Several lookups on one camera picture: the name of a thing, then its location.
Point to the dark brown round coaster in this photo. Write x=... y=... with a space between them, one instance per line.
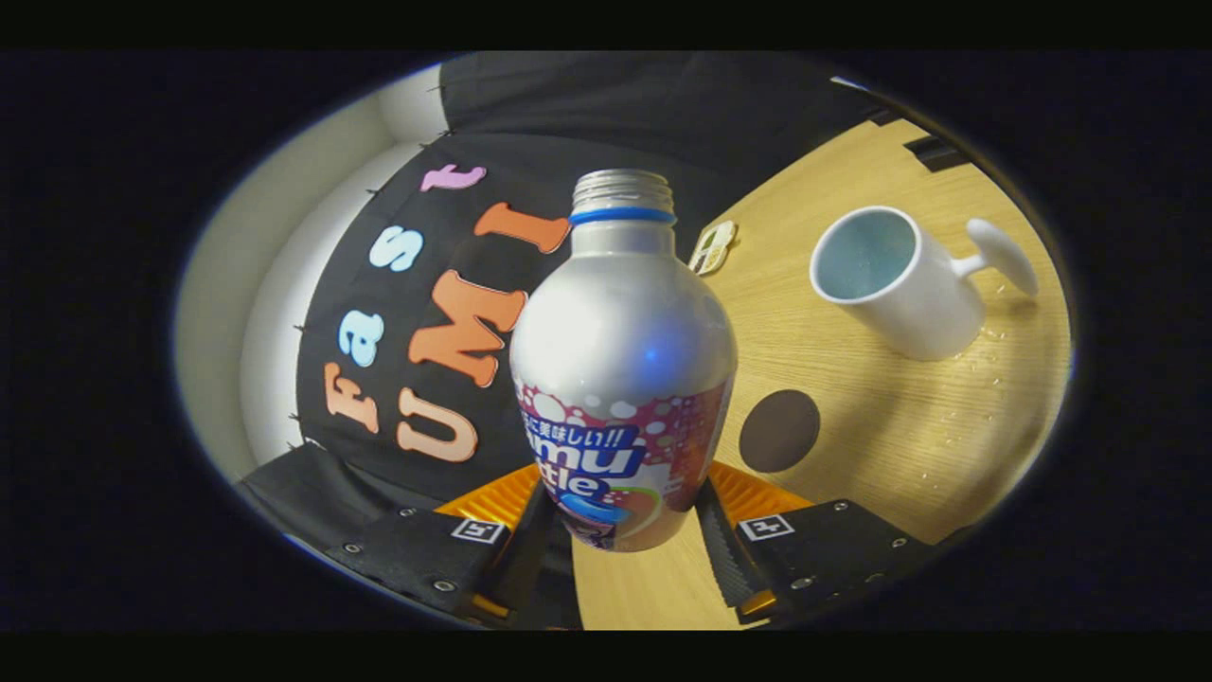
x=779 y=431

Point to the small white divided tray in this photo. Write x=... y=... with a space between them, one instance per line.
x=712 y=248

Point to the black table clamp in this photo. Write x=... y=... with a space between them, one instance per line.
x=935 y=153
x=882 y=116

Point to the white cup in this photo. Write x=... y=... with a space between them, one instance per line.
x=933 y=303

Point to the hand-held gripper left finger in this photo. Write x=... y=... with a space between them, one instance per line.
x=525 y=559

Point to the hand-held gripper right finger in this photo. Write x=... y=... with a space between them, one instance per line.
x=724 y=559

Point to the wooden table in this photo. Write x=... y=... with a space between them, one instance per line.
x=909 y=436

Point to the silver juice bottle pink label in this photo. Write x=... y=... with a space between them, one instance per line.
x=620 y=341

